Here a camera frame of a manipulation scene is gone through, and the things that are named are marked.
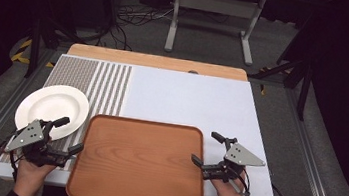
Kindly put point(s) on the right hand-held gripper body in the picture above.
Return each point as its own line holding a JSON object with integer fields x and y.
{"x": 241, "y": 156}

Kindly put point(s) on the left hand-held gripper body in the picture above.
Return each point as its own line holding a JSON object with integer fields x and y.
{"x": 31, "y": 135}

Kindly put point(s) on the white plate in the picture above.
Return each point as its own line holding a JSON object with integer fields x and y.
{"x": 50, "y": 104}

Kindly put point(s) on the brown wooden tray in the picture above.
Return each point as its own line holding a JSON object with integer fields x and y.
{"x": 137, "y": 164}

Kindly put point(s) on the person's right hand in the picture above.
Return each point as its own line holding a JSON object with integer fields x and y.
{"x": 229, "y": 193}

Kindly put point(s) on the person's left hand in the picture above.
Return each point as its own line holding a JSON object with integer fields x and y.
{"x": 29, "y": 176}

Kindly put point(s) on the white mat with grey stripes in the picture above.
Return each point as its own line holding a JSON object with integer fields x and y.
{"x": 189, "y": 100}

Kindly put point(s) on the black metal stand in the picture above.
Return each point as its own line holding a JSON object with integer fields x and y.
{"x": 301, "y": 76}
{"x": 35, "y": 50}

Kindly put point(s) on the yellow black hazard tape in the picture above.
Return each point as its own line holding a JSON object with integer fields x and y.
{"x": 22, "y": 52}

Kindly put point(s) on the light wooden table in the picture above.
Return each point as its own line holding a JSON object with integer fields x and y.
{"x": 153, "y": 61}

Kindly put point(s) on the white metal table frame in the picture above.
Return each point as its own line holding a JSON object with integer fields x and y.
{"x": 217, "y": 5}

